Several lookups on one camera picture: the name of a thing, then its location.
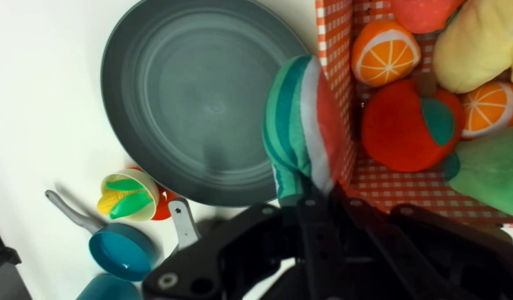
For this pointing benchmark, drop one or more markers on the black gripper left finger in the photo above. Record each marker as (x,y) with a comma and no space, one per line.
(228,261)

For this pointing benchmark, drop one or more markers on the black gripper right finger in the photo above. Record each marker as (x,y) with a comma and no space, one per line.
(433,257)

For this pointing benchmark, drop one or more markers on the green plush pear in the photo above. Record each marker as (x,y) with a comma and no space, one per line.
(483,171)

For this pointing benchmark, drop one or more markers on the plush watermelon slice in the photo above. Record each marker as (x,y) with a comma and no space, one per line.
(301,132)

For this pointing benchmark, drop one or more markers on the orange checkered paper basket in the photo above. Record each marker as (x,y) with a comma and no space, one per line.
(336,24)

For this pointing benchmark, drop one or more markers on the dark grey round plate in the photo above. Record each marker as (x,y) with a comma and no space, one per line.
(185,84)

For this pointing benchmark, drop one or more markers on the teal toy frying pan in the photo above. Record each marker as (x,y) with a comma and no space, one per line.
(118,249)

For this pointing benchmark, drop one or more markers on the plush corn in bowl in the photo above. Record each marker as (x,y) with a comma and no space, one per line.
(130,194)

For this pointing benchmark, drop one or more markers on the teal toy pot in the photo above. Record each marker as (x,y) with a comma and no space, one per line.
(108,287)

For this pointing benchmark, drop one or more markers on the red plush tomato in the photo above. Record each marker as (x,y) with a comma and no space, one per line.
(408,132)

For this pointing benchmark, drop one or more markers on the plush orange slice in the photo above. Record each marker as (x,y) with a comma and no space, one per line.
(488,109)
(383,52)

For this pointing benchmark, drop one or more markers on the yellow plush banana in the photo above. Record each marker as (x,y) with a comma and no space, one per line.
(475,47)

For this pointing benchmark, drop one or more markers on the red plush strawberry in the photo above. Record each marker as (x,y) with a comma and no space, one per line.
(425,16)

